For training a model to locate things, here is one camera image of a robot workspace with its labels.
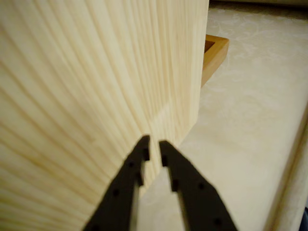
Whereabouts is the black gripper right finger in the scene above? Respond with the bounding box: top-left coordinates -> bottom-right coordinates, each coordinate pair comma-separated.
158,140 -> 239,231

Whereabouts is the brown wooden frame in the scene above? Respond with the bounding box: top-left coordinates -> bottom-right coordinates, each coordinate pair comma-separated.
201,34 -> 230,86

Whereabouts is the beige wooden rail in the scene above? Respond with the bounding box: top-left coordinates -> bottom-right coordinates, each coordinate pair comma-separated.
263,101 -> 308,231

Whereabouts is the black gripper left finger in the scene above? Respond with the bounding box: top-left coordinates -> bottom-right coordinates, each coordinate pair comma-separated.
83,135 -> 151,231

